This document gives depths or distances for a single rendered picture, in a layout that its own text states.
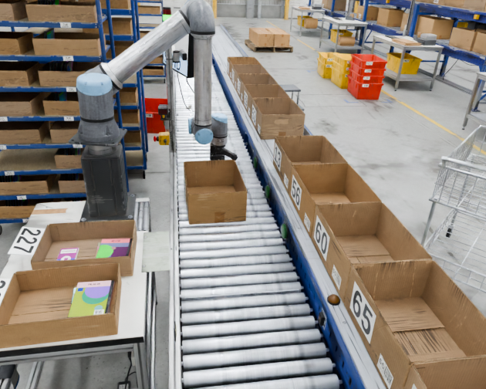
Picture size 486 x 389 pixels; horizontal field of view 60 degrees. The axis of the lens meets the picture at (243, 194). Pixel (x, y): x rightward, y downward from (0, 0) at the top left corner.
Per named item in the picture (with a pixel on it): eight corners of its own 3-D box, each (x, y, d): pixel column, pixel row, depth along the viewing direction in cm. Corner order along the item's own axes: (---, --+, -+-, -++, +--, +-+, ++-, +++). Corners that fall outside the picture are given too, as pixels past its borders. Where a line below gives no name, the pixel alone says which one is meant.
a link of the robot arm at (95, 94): (79, 120, 188) (74, 80, 180) (80, 108, 202) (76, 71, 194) (114, 120, 192) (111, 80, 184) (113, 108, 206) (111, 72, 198)
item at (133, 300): (38, 208, 224) (36, 203, 223) (149, 202, 234) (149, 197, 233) (-39, 362, 138) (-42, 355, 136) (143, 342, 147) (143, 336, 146)
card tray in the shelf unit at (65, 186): (59, 193, 317) (57, 180, 313) (68, 175, 344) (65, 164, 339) (115, 191, 323) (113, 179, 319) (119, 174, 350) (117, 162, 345)
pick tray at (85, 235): (51, 241, 193) (47, 223, 188) (137, 237, 199) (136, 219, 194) (34, 282, 168) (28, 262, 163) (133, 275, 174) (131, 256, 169)
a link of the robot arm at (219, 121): (208, 112, 234) (226, 111, 236) (208, 133, 240) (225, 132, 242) (211, 117, 226) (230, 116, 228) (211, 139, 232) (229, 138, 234)
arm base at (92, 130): (72, 140, 193) (69, 119, 188) (86, 126, 209) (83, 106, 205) (113, 143, 193) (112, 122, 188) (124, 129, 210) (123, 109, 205)
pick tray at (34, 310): (19, 291, 163) (14, 271, 159) (122, 281, 171) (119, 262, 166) (-3, 349, 139) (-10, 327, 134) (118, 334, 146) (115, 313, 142)
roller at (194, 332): (177, 333, 154) (177, 323, 152) (315, 322, 162) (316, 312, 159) (177, 344, 150) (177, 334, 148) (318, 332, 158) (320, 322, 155)
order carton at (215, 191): (183, 188, 244) (183, 161, 236) (234, 185, 249) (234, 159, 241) (188, 224, 210) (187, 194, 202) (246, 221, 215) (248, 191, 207)
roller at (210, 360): (178, 363, 143) (177, 352, 141) (325, 349, 151) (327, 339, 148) (178, 375, 139) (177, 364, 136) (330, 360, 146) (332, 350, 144)
